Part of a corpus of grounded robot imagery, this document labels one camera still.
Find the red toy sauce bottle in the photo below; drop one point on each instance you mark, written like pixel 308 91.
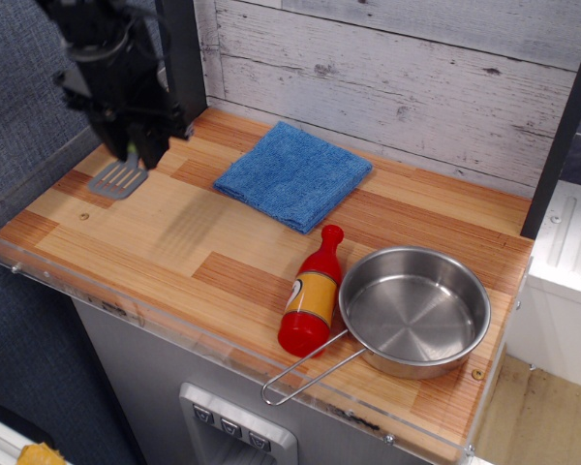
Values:
pixel 307 318

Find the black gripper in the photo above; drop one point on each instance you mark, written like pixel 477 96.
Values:
pixel 115 83

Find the white ribbed side shelf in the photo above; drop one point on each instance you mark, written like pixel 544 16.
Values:
pixel 545 327

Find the clear acrylic table guard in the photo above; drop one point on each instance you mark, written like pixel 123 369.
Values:
pixel 194 265

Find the blue folded cloth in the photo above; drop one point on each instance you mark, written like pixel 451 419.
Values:
pixel 293 177

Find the dark left upright post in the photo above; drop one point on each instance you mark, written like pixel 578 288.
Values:
pixel 183 60

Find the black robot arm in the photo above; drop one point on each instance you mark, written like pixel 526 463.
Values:
pixel 92 8

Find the dark right upright post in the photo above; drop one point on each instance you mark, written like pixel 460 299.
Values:
pixel 555 161

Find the stainless steel pan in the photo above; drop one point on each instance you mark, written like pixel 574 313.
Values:
pixel 414 313

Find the grey cabinet with button panel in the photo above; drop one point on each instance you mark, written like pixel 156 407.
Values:
pixel 188 405

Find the dark upright post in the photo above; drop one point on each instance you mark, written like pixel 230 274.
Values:
pixel 555 161
pixel 183 60

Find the green handled grey spatula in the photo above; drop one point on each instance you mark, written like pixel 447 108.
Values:
pixel 118 180

